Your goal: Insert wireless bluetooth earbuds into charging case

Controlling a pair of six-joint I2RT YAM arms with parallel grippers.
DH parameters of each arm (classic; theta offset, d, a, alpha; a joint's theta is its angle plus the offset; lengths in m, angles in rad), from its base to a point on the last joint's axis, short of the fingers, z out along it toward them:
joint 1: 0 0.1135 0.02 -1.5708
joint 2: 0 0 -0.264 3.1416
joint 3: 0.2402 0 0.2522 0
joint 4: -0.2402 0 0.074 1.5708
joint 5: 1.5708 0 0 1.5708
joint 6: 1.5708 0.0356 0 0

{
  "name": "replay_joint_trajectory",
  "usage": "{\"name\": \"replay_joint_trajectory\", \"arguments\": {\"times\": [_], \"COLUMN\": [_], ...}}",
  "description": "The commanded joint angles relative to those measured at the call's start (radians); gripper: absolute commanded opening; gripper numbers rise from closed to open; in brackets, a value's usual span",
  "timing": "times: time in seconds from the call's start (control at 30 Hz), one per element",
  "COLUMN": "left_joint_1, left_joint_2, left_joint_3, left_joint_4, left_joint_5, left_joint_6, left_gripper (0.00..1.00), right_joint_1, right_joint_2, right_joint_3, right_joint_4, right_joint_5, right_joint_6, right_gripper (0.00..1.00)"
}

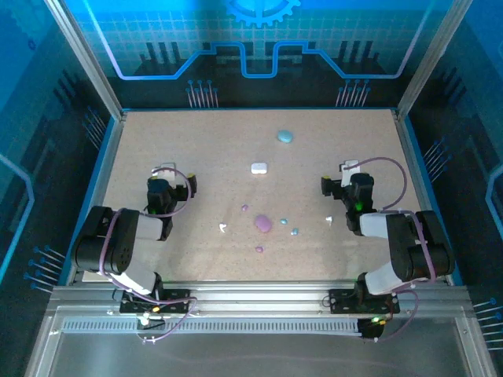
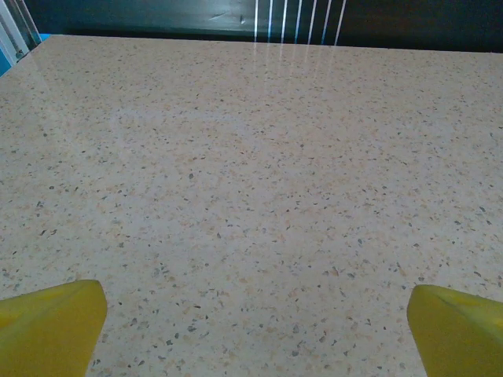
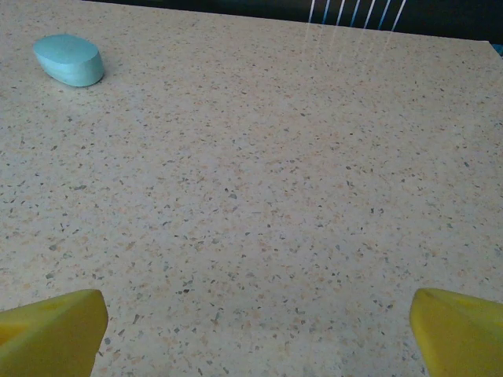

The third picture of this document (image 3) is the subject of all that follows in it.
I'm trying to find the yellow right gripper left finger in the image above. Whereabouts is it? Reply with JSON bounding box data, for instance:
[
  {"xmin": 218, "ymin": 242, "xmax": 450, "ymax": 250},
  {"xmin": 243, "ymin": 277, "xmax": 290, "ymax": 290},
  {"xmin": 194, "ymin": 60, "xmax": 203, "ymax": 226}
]
[{"xmin": 0, "ymin": 289, "xmax": 109, "ymax": 377}]

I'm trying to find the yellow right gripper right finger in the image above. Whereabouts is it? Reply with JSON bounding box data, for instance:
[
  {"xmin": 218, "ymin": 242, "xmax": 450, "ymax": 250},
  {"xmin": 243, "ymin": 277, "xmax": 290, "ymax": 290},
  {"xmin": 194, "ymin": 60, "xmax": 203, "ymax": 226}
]
[{"xmin": 409, "ymin": 287, "xmax": 503, "ymax": 377}]

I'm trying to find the teal earbud charging case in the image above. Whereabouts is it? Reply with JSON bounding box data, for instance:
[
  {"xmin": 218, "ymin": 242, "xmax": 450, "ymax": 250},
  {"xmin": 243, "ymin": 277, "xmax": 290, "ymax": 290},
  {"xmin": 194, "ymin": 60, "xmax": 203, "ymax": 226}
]
[{"xmin": 33, "ymin": 34, "xmax": 106, "ymax": 88}]

